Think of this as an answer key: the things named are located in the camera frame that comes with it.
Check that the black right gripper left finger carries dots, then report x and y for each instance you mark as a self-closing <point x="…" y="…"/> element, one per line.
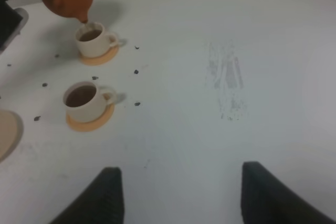
<point x="101" y="202"/>

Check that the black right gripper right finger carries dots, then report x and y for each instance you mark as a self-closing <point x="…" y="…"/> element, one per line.
<point x="265" y="199"/>

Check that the beige round teapot coaster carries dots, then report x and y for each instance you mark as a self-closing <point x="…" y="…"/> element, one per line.
<point x="12" y="129"/>

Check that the white near teacup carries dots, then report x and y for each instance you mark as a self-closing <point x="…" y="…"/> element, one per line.
<point x="87" y="101"/>

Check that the orange cup coaster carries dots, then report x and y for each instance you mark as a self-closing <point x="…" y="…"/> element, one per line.
<point x="93" y="125"/>
<point x="109" y="55"/>

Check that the orange near cup coaster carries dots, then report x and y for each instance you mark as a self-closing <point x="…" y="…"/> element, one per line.
<point x="93" y="125"/>

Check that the white teacup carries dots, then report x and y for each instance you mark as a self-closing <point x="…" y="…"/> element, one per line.
<point x="87" y="101"/>
<point x="93" y="40"/>

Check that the white far teacup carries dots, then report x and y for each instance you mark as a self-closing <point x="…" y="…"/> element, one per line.
<point x="93" y="40"/>

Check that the orange far cup coaster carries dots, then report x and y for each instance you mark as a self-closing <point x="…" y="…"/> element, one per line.
<point x="109" y="55"/>

